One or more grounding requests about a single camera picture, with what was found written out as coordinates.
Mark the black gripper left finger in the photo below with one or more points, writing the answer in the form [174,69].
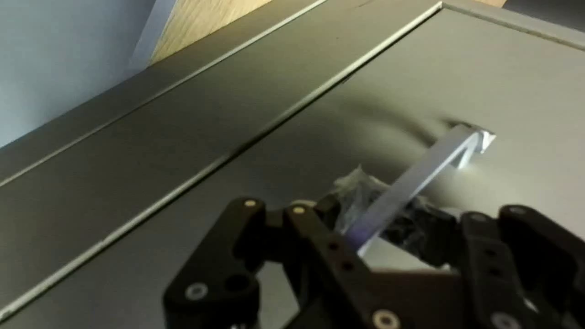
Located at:
[218,286]

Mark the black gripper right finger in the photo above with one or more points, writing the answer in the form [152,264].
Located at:
[520,270]

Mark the metal bottom drawer handle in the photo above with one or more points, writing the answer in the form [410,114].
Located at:
[456,149]

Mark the beige bottom cabinet drawer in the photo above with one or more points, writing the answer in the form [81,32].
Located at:
[366,122]

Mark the beige vertical file cabinet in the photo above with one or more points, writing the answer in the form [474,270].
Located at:
[183,153]

